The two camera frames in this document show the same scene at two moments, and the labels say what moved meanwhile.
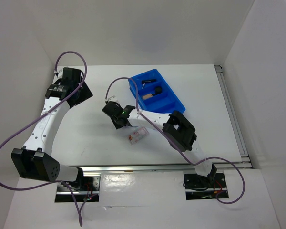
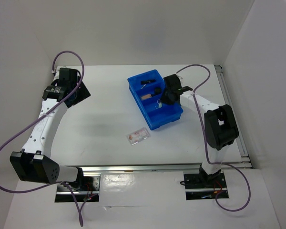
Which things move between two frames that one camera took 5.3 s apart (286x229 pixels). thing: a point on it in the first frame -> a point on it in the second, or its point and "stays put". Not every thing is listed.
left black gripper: (85, 93) stays put
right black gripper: (117, 126) -> (163, 99)
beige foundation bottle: (146, 96) stays put
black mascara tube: (149, 80) stays put
